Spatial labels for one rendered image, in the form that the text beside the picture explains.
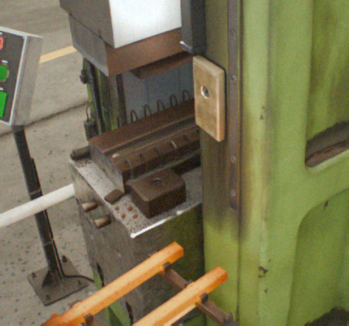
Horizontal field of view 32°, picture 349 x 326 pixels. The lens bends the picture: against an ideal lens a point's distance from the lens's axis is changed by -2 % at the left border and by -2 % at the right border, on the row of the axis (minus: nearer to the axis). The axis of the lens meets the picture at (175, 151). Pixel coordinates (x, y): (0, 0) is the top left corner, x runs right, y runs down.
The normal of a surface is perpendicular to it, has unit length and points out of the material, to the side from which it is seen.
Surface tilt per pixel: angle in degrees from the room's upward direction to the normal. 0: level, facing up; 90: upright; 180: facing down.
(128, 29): 90
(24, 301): 0
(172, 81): 90
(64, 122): 0
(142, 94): 90
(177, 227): 90
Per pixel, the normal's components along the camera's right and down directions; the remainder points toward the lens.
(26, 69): 0.84, 0.29
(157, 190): -0.05, -0.80
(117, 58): 0.54, 0.48
